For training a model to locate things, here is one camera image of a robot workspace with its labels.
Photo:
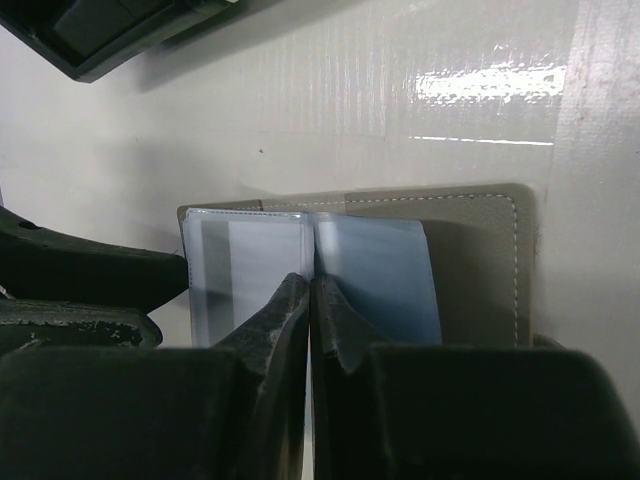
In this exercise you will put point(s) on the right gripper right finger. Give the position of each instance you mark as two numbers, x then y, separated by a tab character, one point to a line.
388	410

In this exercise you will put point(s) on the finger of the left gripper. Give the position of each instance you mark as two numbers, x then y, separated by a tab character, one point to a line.
32	324
41	264

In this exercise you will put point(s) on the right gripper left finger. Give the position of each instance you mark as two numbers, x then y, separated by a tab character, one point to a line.
235	410

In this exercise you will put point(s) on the grey leather card holder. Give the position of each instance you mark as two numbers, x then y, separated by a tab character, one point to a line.
431	266

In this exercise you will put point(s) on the black white three-bin tray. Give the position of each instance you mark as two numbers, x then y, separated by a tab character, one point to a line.
86	39

